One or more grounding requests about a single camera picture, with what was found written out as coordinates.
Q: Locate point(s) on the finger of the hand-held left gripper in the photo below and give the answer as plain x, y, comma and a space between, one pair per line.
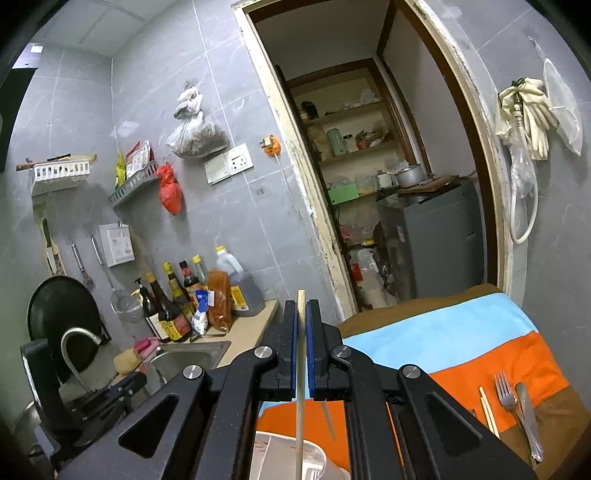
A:
117, 390

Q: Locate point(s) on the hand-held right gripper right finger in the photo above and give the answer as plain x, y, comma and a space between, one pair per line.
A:
310, 364

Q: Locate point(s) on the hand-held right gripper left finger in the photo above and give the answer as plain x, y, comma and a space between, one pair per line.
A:
294, 360

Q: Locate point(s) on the wooden chopstick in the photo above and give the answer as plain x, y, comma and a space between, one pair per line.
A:
300, 323
484, 406
491, 417

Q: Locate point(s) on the white plastic utensil holder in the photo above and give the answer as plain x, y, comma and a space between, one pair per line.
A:
277, 454

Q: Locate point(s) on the metal fork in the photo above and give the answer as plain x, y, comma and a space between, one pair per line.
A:
505, 392

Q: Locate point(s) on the metal table knife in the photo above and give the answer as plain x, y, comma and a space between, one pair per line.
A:
526, 406

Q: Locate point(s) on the yellow sponge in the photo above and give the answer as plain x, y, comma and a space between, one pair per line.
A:
127, 362

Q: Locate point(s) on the pink cloth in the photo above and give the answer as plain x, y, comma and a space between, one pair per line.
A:
147, 346

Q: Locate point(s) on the metal faucet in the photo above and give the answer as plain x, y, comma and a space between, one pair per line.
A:
78, 334

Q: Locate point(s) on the steel sink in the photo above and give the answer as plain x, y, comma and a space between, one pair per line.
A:
184, 360

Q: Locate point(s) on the black wok pan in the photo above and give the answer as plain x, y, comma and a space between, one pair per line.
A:
51, 304

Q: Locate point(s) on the dark pump sauce bottle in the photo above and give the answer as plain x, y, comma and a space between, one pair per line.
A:
148, 307

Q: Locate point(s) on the large cooking oil jug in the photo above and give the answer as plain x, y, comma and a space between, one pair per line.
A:
242, 286

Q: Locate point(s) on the large dark soy sauce bottle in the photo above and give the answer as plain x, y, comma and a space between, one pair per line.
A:
166, 314

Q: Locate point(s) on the orange seasoning packet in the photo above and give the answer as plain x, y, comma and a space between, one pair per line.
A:
219, 300

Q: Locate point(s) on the clear plastic jug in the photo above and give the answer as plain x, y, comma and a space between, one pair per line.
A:
364, 277

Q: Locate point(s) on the blue white packet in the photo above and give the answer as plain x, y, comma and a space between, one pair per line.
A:
202, 311

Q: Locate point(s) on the yellow label sauce bottle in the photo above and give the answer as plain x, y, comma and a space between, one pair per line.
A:
178, 290

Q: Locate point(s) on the clear yellow cap bottle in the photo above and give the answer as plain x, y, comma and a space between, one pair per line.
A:
201, 272

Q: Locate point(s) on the red cap sauce bottle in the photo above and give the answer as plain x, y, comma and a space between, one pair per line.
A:
187, 281

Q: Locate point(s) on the hanging kitchen knife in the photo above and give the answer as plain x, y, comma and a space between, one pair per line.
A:
48, 249

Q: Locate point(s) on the orange blue brown striped cloth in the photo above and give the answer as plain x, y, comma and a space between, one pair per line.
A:
461, 332

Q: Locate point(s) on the green box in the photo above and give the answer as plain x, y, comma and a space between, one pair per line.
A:
344, 194

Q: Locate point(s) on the grey appliance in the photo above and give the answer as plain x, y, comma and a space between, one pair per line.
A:
434, 240

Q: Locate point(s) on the red plastic bag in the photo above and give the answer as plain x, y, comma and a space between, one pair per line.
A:
170, 189

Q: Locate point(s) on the metal pot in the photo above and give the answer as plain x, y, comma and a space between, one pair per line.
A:
408, 175

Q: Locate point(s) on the wooden cutting board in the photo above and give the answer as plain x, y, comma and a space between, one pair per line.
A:
431, 182

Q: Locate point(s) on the white plastic basket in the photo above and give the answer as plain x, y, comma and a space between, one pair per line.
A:
60, 173

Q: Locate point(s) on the yellow snack packet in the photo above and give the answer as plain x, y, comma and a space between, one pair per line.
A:
120, 168

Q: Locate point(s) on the green jar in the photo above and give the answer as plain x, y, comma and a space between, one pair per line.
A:
337, 141

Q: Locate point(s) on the red white seasoning packets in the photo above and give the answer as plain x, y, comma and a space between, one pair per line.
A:
138, 159

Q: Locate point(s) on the clear bag of dried goods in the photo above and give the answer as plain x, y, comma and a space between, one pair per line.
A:
196, 136

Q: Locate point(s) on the wooden pantry shelf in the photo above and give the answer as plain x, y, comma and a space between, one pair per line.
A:
351, 113

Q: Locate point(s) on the black range hood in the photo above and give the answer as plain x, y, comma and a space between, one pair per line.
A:
11, 106

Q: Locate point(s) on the cream rubber gloves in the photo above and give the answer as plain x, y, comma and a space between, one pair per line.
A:
535, 115

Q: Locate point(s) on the white mesh bag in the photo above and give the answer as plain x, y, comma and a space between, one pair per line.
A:
561, 106

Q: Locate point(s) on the white wall box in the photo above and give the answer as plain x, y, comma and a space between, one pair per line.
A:
117, 247

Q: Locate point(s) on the worn door frame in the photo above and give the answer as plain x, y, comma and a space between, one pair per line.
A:
295, 161

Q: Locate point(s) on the grey wall rack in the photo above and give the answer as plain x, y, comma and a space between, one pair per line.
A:
131, 184

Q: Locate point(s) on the white wall outlet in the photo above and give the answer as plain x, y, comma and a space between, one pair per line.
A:
228, 161

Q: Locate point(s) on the orange wall hook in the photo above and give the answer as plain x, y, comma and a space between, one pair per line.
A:
270, 145

